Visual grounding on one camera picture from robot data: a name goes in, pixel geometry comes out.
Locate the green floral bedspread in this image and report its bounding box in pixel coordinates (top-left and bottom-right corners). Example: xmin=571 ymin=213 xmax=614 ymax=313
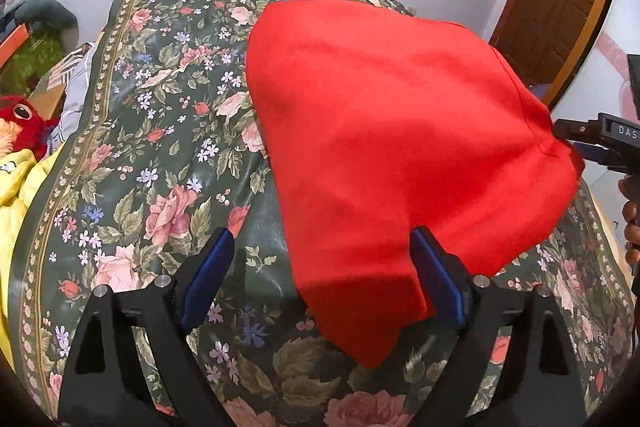
xmin=2 ymin=0 xmax=639 ymax=426

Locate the right hand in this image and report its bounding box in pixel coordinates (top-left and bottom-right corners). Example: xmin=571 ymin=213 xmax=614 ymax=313
xmin=618 ymin=176 xmax=640 ymax=265

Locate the red garment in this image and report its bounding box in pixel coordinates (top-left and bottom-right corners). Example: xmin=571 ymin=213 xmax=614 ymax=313
xmin=246 ymin=0 xmax=584 ymax=367

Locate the red plush bird toy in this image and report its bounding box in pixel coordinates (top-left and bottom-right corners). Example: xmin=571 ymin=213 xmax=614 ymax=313
xmin=0 ymin=95 xmax=60 ymax=160

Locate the orange box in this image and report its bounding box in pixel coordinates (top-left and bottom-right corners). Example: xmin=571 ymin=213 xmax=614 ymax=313
xmin=0 ymin=24 xmax=29 ymax=67

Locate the dark green cushion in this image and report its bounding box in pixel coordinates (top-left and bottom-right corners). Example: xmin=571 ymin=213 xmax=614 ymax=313
xmin=14 ymin=0 xmax=79 ymax=49

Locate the yellow garment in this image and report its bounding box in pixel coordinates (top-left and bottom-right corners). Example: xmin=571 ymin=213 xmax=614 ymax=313
xmin=0 ymin=148 xmax=61 ymax=367

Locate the green patterned box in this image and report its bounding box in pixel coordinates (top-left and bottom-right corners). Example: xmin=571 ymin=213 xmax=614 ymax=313
xmin=0 ymin=32 xmax=64 ymax=98

